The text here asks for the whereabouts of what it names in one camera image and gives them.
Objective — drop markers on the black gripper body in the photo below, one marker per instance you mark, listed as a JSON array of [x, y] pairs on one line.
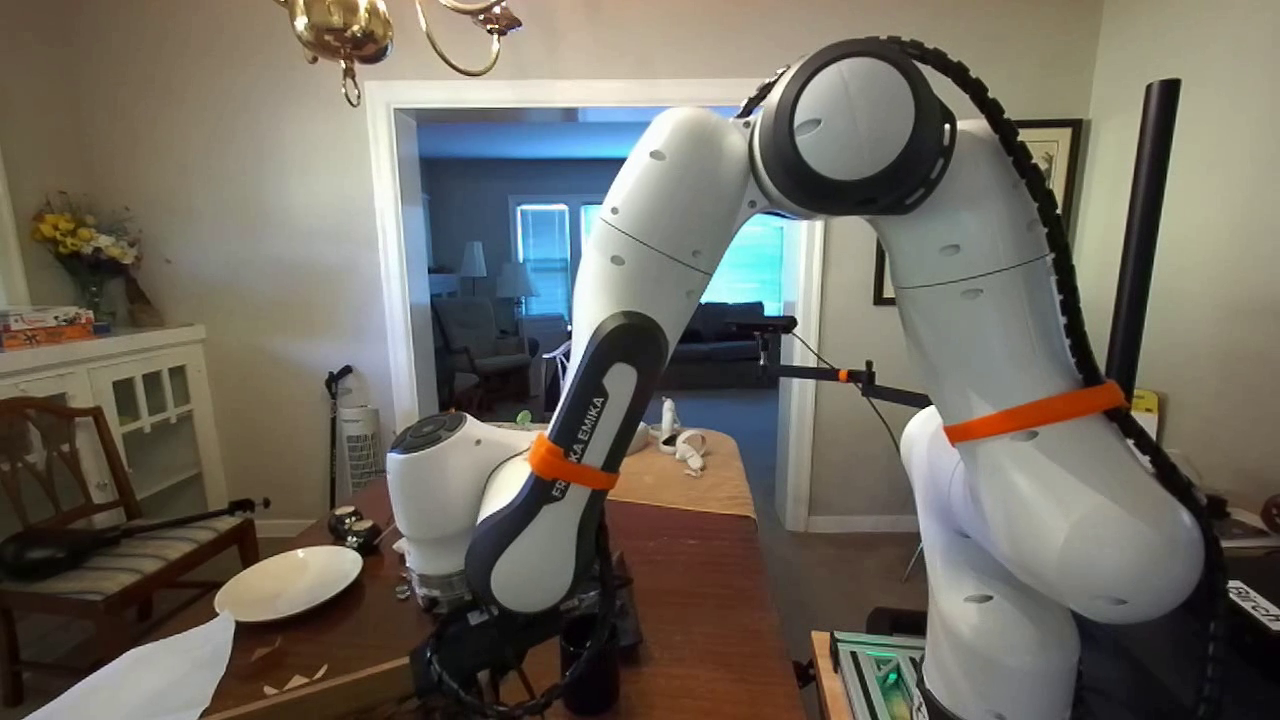
[[506, 664]]

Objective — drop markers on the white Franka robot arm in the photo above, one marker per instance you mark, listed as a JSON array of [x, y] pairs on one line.
[[1052, 520]]

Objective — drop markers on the white plate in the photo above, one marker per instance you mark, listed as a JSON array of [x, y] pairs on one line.
[[285, 583]]

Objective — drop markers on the white ribbed heater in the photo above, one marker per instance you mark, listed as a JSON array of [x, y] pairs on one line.
[[360, 444]]

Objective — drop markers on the white plastic object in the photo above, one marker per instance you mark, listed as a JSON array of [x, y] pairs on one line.
[[691, 449]]

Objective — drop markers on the black floor stand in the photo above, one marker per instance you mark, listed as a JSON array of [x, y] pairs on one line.
[[332, 442]]

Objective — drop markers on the small white bottle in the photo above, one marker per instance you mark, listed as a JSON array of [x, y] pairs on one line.
[[669, 423]]

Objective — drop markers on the dark armchair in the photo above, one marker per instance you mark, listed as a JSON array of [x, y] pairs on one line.
[[483, 347]]

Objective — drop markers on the large white cloth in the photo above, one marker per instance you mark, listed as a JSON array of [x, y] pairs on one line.
[[147, 681]]

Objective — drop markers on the wooden chair striped seat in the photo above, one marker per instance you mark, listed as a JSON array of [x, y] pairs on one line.
[[147, 551]]

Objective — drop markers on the dark sofa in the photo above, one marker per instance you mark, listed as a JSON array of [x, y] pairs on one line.
[[725, 343]]

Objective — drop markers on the white table lamp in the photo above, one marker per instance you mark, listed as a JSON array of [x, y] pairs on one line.
[[472, 262]]

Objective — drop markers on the bright glass window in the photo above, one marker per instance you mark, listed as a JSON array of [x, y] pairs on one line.
[[755, 266], [541, 252]]

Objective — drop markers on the white glass-door cabinet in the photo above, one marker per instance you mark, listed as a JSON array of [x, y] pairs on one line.
[[132, 403]]

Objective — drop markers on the dark glass vase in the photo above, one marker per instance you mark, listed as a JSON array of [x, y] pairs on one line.
[[102, 300]]

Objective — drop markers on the yellow flower bouquet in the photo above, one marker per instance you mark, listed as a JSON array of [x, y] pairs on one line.
[[81, 239]]

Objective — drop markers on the brass chandelier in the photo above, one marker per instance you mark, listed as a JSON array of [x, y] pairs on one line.
[[343, 26]]

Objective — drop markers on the small yellow item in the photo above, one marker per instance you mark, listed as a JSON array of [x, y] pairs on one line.
[[1147, 417]]

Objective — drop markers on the white flat device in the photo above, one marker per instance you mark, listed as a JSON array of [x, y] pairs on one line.
[[1255, 602]]

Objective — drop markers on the black vertical pole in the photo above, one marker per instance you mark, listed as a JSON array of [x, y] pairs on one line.
[[1147, 243]]

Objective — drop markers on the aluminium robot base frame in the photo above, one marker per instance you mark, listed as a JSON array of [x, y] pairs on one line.
[[874, 672]]

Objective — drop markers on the white door frame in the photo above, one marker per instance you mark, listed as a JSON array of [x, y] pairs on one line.
[[384, 266]]

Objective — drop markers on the black camera boom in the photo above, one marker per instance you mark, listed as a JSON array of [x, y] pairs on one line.
[[866, 386]]

